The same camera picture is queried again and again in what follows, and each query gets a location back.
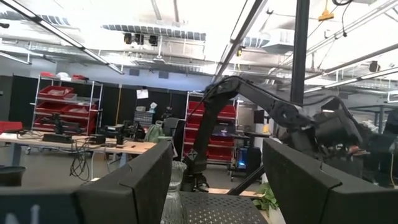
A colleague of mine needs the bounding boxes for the black office chair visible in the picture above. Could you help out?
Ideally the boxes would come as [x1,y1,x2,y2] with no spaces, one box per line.
[161,117,185,159]

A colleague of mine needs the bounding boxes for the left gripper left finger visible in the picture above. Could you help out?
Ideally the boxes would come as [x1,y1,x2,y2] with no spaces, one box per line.
[75,139,174,224]

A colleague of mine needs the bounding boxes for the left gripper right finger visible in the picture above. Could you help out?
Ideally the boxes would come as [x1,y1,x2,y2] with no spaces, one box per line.
[262,138,398,224]

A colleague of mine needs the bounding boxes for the yellow hanging plug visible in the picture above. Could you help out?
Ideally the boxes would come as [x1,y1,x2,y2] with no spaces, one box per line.
[317,0,336,22]

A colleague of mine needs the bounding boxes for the black aluminium rig frame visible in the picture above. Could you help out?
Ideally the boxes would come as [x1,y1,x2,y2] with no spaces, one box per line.
[228,0,311,197]

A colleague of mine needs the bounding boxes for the black perforated metal riser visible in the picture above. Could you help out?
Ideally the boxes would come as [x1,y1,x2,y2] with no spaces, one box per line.
[179,190,269,224]

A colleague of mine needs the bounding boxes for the green plant in white pot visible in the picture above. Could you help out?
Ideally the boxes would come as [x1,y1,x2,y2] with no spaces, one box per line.
[252,182,280,216]

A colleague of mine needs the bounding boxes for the wooden background workbench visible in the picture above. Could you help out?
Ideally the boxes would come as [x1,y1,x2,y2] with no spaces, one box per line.
[0,130,158,184]

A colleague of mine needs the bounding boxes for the chrome wire shelf red bins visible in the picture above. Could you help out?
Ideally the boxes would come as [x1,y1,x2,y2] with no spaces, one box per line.
[30,72,104,135]

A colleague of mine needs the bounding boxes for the pale green glass candle holder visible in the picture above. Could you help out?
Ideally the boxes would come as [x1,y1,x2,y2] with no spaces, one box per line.
[160,160,188,224]

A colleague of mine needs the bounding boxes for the wheeled shelf with red bins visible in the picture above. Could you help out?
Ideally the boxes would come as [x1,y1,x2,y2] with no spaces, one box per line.
[182,91,241,166]

